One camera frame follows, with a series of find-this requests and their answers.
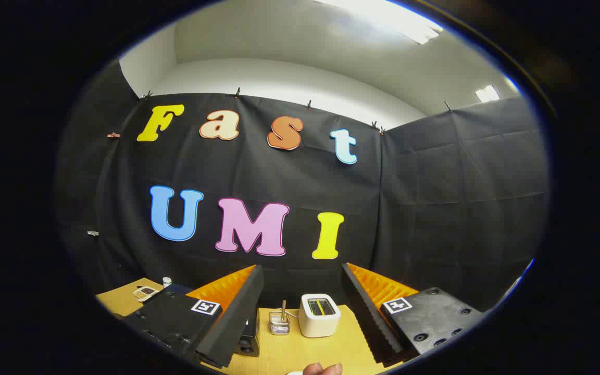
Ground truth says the white bread toaster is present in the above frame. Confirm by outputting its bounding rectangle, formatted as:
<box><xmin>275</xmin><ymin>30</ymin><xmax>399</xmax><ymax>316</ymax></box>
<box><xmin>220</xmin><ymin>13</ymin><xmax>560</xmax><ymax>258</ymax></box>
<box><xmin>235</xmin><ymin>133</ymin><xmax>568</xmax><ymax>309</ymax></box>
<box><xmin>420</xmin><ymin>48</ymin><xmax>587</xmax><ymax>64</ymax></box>
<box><xmin>298</xmin><ymin>293</ymin><xmax>341</xmax><ymax>338</ymax></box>

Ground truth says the black backdrop cloth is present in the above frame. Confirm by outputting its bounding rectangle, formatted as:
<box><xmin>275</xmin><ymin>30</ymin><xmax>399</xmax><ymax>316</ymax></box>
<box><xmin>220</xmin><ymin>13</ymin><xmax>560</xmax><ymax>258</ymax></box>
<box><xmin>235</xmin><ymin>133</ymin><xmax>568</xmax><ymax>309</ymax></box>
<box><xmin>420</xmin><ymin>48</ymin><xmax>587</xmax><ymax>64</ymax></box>
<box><xmin>55</xmin><ymin>60</ymin><xmax>549</xmax><ymax>313</ymax></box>

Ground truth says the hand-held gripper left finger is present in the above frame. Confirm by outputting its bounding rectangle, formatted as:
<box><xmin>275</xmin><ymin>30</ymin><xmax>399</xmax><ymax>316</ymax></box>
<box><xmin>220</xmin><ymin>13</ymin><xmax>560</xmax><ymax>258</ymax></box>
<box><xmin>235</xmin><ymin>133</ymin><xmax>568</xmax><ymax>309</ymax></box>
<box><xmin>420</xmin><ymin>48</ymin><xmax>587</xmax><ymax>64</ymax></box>
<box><xmin>121</xmin><ymin>265</ymin><xmax>265</xmax><ymax>369</ymax></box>

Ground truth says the black toaster oven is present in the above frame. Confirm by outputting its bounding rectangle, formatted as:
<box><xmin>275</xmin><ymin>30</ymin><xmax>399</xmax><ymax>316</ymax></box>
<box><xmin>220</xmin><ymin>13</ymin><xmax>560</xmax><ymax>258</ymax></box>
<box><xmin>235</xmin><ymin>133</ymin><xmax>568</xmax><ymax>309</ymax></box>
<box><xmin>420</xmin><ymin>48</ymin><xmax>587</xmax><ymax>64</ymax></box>
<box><xmin>167</xmin><ymin>283</ymin><xmax>260</xmax><ymax>358</ymax></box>

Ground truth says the ceiling light panel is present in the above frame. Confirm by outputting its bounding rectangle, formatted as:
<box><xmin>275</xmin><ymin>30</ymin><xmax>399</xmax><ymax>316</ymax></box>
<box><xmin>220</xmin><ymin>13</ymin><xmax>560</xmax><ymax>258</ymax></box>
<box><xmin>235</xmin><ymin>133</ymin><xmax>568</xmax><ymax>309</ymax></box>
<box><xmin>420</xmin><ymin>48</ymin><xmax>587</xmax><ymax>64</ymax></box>
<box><xmin>313</xmin><ymin>0</ymin><xmax>444</xmax><ymax>45</ymax></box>
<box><xmin>475</xmin><ymin>85</ymin><xmax>501</xmax><ymax>103</ymax></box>

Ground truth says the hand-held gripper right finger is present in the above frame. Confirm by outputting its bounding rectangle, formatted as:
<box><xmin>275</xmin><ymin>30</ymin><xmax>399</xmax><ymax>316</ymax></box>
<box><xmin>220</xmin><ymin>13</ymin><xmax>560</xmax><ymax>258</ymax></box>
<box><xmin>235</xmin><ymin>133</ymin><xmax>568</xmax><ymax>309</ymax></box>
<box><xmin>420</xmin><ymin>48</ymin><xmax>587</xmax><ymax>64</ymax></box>
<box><xmin>341</xmin><ymin>262</ymin><xmax>486</xmax><ymax>368</ymax></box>

